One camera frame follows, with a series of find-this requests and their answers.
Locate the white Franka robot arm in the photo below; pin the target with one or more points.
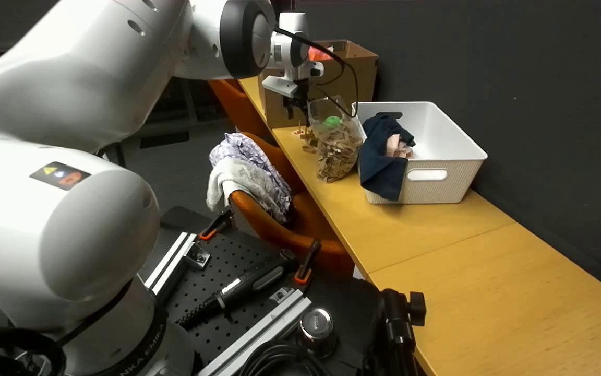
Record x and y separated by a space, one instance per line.
71 160

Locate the green ball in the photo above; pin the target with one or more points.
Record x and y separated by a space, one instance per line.
332 122

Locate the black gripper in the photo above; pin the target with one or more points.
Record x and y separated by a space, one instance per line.
297 83

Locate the large oval tan rubber band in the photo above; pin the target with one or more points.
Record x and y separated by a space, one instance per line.
302 134

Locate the white patterned cloth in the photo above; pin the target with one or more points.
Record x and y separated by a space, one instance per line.
261 163

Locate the white plastic bin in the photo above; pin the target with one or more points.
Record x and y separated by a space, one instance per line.
440 148

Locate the aluminium rail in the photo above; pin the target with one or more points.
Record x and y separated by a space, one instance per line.
172 262
261 330

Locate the round metal knob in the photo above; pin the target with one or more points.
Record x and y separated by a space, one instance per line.
316 323

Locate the brown cardboard box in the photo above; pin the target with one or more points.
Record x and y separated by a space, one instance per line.
355 76

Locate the black pen-shaped tool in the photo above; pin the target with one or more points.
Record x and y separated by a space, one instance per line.
235 290

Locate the black camera on stand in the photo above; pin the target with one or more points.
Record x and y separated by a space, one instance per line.
397 335

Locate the orange item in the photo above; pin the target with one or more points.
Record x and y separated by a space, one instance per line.
318 52

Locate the clear plastic bag of bands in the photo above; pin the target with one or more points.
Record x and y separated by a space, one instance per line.
339 148

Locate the black perforated breadboard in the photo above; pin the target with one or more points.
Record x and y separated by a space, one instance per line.
245 267

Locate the white towel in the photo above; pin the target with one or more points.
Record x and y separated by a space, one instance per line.
228 179

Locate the dark blue cloth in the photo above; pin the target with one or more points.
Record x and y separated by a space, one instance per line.
383 170

